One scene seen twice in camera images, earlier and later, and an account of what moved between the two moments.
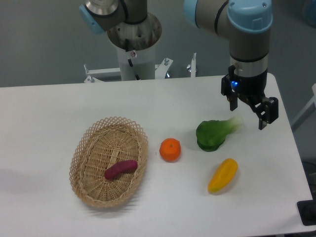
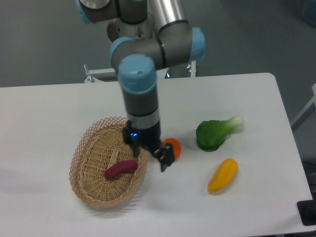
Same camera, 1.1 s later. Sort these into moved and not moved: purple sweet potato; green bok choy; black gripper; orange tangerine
Moved: black gripper
Not moved: purple sweet potato; orange tangerine; green bok choy
